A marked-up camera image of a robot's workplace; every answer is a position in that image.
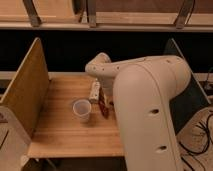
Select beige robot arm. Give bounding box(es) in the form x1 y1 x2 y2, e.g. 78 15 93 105
85 53 191 171

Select red spoon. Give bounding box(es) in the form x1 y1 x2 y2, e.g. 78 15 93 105
98 95 109 119

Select dark right side panel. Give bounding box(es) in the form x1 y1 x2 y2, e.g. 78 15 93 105
160 39 210 136

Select left wooden side panel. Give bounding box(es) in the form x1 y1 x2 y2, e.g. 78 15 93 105
0 38 49 141

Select wooden shelf with brackets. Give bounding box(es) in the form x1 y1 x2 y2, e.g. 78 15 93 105
0 0 213 32

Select black cables on floor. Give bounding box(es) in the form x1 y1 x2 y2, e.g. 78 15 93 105
178 111 213 171

